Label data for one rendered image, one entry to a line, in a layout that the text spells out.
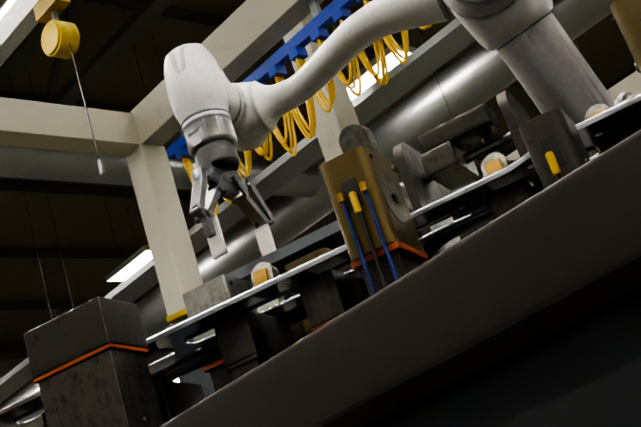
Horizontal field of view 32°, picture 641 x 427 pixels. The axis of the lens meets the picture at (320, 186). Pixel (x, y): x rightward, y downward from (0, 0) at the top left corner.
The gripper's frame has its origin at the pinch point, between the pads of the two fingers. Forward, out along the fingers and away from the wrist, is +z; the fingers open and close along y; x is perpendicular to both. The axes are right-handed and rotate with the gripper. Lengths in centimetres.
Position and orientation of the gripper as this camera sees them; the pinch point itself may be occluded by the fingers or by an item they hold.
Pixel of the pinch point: (245, 254)
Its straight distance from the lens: 189.1
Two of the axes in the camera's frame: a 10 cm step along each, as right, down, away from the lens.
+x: 7.5, -4.5, -4.8
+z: 3.0, 8.8, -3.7
